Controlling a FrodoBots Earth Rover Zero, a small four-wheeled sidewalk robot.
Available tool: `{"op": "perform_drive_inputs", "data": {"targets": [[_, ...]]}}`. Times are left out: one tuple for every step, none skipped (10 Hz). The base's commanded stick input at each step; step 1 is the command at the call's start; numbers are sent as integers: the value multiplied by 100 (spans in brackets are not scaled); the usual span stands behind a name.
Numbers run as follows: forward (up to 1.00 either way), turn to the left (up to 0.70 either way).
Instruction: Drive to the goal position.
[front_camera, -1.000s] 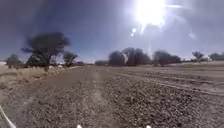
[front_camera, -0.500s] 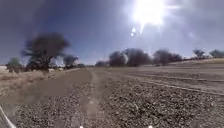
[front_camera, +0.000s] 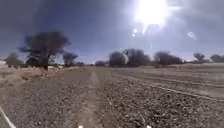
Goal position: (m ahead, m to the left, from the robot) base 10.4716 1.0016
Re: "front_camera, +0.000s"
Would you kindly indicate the row of distant trees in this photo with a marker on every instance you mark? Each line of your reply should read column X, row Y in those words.
column 136, row 58

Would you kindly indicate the small dark tree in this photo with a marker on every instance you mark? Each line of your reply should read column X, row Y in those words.
column 69, row 58

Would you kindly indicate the brown gravel track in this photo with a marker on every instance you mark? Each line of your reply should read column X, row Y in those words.
column 60, row 100

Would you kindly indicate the broad dark tree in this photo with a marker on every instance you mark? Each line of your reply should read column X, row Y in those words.
column 45, row 48

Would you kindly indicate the railway track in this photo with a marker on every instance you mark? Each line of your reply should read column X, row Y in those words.
column 180, row 90

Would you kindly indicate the dry pale grass strip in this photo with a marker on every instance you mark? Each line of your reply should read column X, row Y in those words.
column 20, row 75

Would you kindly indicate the small round tree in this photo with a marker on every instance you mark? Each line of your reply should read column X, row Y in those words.
column 13, row 60

